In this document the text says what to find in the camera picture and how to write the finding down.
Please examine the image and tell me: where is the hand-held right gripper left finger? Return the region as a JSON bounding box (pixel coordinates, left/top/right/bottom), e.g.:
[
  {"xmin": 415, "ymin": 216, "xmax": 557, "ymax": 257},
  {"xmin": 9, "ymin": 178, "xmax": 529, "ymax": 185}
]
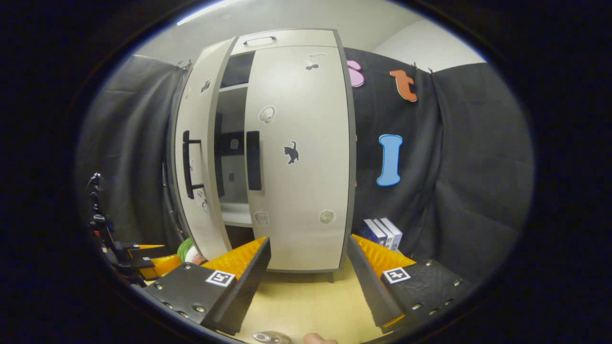
[{"xmin": 142, "ymin": 236, "xmax": 272, "ymax": 336}]

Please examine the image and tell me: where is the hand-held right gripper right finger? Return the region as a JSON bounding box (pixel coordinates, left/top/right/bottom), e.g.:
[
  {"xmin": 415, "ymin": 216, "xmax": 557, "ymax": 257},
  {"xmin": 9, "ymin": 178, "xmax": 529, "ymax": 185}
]
[{"xmin": 347, "ymin": 233, "xmax": 476, "ymax": 334}]

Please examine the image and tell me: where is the green coaster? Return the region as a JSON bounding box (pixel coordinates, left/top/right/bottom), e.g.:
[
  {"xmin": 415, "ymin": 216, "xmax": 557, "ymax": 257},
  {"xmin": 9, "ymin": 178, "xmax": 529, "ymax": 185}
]
[{"xmin": 176, "ymin": 237, "xmax": 196, "ymax": 263}]

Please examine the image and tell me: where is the white cabinet door cat sticker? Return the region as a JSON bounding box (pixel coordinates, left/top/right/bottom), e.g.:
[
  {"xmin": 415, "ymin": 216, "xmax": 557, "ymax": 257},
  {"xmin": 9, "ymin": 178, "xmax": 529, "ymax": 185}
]
[{"xmin": 244, "ymin": 45, "xmax": 357, "ymax": 273}]

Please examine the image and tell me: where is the white cabinet door phone sticker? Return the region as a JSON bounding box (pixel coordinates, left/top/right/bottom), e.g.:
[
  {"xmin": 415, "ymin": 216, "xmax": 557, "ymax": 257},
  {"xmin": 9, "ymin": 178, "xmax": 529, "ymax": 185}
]
[{"xmin": 171, "ymin": 37, "xmax": 239, "ymax": 261}]

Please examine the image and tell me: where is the white and grey cabinet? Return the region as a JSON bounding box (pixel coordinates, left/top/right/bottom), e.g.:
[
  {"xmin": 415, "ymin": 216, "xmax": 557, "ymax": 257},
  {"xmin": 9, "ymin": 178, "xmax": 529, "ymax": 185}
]
[{"xmin": 165, "ymin": 29, "xmax": 358, "ymax": 283}]

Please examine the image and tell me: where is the white cabinet drawer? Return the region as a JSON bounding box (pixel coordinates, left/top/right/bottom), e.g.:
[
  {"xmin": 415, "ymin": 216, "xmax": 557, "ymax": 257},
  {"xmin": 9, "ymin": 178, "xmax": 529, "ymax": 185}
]
[{"xmin": 229, "ymin": 29, "xmax": 339, "ymax": 55}]

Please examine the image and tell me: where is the black jointed stand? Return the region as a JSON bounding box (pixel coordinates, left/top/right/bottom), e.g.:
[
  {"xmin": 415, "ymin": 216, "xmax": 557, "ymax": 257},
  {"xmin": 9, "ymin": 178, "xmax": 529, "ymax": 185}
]
[{"xmin": 86, "ymin": 172, "xmax": 126, "ymax": 282}]

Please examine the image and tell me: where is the black backdrop cloth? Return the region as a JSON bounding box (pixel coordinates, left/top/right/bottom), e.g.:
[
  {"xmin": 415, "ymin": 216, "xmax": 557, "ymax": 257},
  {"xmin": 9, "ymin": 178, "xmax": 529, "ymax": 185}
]
[
  {"xmin": 344, "ymin": 47, "xmax": 535, "ymax": 282},
  {"xmin": 76, "ymin": 55, "xmax": 187, "ymax": 249}
]

